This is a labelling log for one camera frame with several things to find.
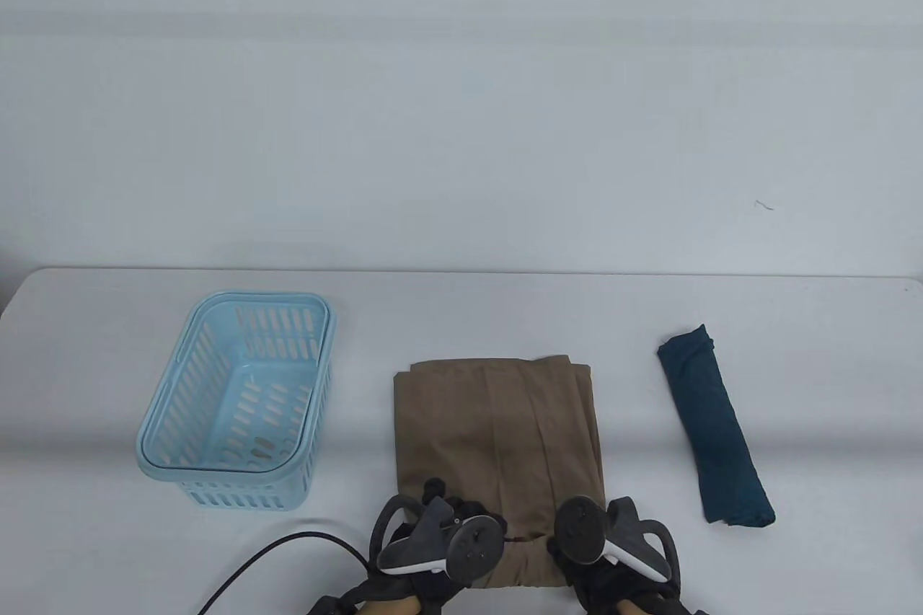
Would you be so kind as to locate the person's right hand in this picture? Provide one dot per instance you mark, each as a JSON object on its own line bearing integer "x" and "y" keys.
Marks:
{"x": 613, "y": 586}

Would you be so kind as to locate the person's left hand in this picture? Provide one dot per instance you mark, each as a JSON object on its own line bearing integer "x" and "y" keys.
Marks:
{"x": 425, "y": 586}

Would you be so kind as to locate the brown cloth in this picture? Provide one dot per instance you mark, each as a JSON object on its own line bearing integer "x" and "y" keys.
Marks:
{"x": 469, "y": 427}

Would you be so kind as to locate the teal shorts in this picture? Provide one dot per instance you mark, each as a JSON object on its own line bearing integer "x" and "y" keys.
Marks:
{"x": 714, "y": 427}

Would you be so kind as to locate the person's right forearm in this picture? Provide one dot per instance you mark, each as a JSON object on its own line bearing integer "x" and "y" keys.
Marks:
{"x": 636, "y": 609}

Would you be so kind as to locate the person's left forearm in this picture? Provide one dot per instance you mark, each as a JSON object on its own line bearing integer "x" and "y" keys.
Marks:
{"x": 393, "y": 606}

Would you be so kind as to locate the grey white left controller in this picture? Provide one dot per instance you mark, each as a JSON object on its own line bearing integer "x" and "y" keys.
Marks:
{"x": 472, "y": 546}

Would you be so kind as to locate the light blue plastic basket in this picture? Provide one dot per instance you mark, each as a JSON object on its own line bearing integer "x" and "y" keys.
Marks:
{"x": 162, "y": 456}

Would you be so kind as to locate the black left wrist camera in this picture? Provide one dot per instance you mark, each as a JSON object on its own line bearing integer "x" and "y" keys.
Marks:
{"x": 328, "y": 605}

